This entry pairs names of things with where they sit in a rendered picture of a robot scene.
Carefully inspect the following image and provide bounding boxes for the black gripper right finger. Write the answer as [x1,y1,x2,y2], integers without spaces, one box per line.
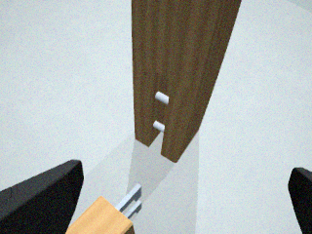
[288,167,312,234]

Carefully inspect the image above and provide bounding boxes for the brown wooden post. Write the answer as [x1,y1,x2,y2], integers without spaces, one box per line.
[130,0,242,163]

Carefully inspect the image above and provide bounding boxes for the light wooden board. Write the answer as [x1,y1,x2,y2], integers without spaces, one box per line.
[66,183,141,234]

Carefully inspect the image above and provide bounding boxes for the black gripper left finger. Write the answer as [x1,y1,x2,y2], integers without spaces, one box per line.
[0,159,85,234]

